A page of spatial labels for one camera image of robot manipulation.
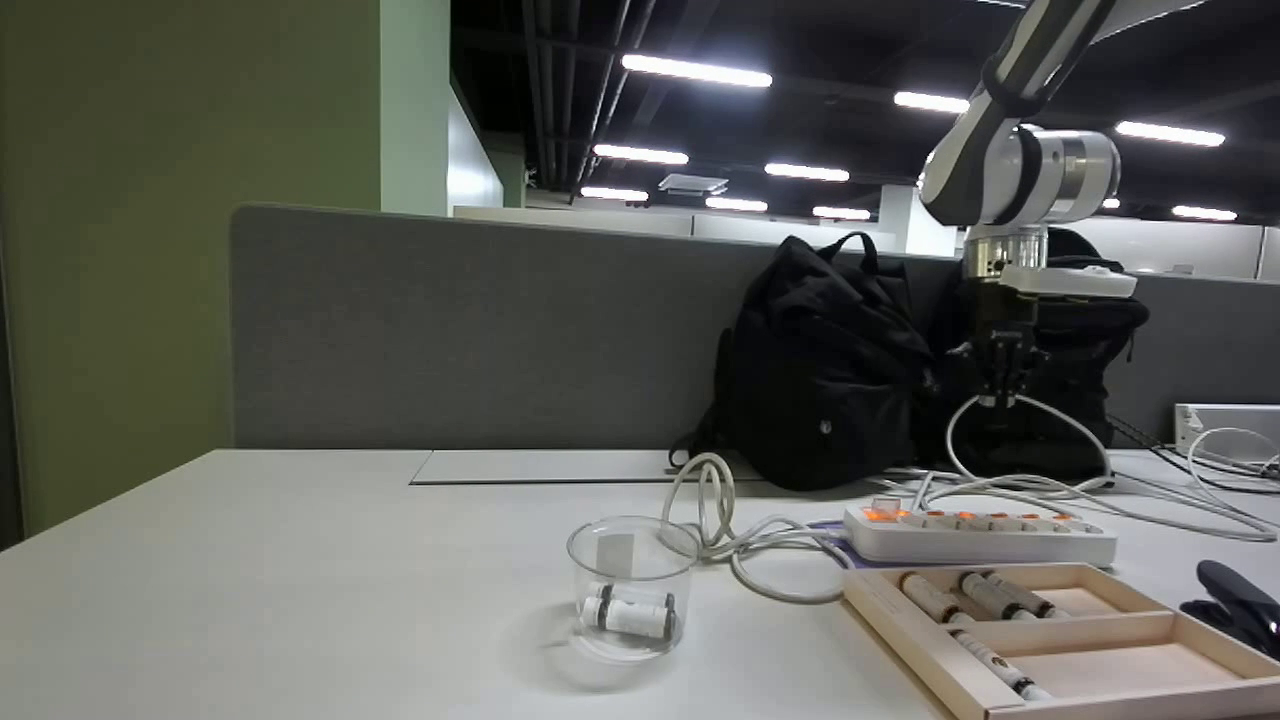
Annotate white marker with brown band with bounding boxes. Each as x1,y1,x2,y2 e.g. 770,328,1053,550
984,569,1072,620
944,624,1053,702
957,571,1025,622
897,571,967,627

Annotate white power strip cable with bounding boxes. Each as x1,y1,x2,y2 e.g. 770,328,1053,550
660,452,863,606

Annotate black clip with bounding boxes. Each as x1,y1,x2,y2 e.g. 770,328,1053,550
1179,559,1280,662

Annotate white power strip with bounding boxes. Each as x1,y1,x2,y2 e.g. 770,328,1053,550
843,497,1118,568

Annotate clear glass beaker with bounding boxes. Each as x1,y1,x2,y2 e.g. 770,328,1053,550
566,515,702,665

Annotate black cable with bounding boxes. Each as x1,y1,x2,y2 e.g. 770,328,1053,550
1104,413,1280,494

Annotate white box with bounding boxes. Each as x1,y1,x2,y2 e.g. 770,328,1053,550
1174,402,1280,467

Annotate wooden compartment tray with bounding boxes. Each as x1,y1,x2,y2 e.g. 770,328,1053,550
842,561,1280,720

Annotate white tube with black cap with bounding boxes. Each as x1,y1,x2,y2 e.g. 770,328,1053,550
586,582,678,613
579,597,676,642

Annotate grey desk partition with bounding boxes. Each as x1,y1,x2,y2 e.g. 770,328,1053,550
230,203,1280,451

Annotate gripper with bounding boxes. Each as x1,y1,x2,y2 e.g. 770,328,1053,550
966,279,1042,409

